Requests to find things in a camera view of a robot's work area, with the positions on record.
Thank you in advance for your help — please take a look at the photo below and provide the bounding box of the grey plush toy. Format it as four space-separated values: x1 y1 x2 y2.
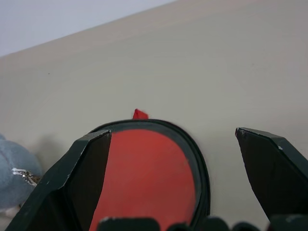
0 133 44 216

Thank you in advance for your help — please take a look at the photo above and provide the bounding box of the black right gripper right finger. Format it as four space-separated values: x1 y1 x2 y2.
235 127 308 222

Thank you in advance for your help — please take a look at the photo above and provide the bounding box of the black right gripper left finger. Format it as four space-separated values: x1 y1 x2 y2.
4 129 113 231

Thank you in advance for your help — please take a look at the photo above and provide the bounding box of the red table tennis paddle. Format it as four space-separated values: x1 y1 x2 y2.
88 108 211 231

